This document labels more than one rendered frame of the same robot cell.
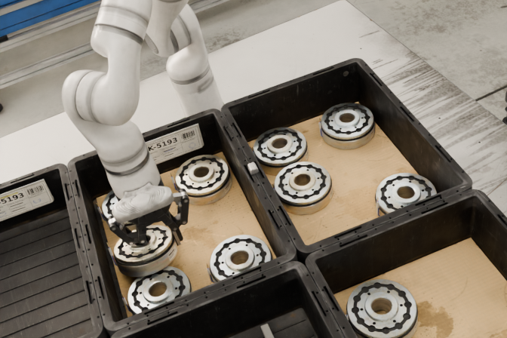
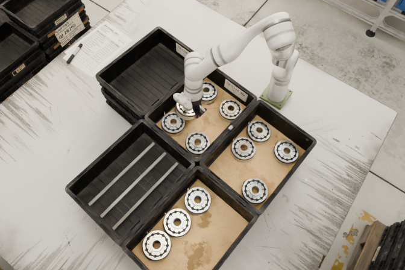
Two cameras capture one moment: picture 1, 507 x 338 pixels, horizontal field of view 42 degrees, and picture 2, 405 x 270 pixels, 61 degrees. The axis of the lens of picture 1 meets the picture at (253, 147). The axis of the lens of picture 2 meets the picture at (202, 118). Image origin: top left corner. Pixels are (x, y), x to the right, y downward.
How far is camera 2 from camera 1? 66 cm
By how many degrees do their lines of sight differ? 34
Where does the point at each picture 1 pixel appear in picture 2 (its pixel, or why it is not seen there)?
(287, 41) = (349, 100)
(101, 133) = not seen: hidden behind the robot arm
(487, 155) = (318, 217)
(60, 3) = not seen: outside the picture
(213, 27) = (396, 49)
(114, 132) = not seen: hidden behind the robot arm
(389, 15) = not seen: outside the picture
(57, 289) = (164, 88)
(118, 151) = (187, 84)
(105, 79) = (193, 65)
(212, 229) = (210, 125)
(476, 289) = (225, 231)
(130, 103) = (194, 78)
